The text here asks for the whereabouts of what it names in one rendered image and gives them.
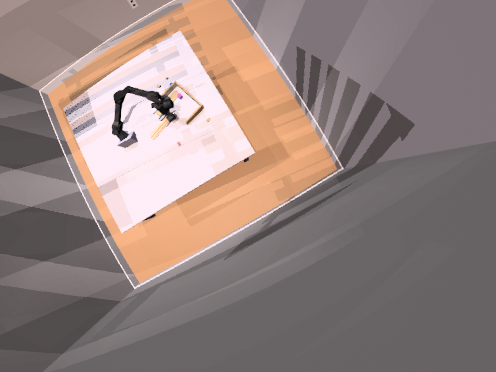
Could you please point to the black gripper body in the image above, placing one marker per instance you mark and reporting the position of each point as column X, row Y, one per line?
column 170, row 116

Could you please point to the tan strip with red stripes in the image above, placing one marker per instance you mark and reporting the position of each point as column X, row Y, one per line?
column 159, row 129

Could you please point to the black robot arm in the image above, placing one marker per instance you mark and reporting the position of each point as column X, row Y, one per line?
column 119, row 98

